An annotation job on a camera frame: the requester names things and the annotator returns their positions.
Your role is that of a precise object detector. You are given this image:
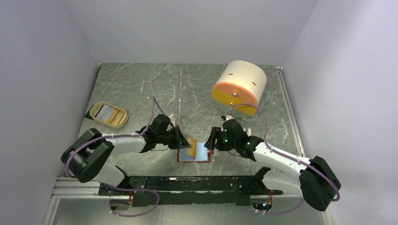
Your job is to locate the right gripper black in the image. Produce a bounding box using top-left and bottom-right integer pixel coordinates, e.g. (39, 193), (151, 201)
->
(204, 127), (238, 151)

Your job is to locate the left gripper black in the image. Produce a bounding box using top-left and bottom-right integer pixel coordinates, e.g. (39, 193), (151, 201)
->
(157, 125), (191, 150)

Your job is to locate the red leather card holder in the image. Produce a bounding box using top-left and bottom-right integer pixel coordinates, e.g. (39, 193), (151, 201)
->
(177, 142), (213, 163)

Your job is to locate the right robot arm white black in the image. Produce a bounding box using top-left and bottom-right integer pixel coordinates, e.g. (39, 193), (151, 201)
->
(204, 119), (341, 211)

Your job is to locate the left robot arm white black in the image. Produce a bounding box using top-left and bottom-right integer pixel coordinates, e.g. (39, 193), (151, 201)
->
(61, 114), (191, 195)

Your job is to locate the gold metal card tray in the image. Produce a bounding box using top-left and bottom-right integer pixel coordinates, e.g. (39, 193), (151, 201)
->
(85, 101), (129, 129)

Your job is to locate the stack of credit cards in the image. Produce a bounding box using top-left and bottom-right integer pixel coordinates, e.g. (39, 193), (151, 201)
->
(94, 105), (124, 126)

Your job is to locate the black card beside tray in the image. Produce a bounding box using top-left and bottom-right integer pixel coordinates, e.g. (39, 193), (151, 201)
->
(84, 105), (93, 120)

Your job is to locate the cream cylindrical drawer box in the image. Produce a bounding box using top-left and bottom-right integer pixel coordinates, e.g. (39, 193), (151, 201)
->
(211, 60), (268, 119)

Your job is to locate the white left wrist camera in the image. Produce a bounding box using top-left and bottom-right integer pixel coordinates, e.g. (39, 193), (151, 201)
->
(169, 113), (179, 124)

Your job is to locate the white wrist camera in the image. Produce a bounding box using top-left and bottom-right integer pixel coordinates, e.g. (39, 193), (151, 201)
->
(221, 114), (234, 127)
(169, 113), (179, 124)

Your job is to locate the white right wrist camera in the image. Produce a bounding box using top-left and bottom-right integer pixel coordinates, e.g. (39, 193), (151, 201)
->
(221, 114), (234, 127)

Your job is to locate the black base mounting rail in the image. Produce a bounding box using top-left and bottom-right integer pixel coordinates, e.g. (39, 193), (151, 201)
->
(98, 175), (282, 207)

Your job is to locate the aluminium frame rail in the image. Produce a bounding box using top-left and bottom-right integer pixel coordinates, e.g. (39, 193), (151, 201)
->
(53, 178), (285, 200)

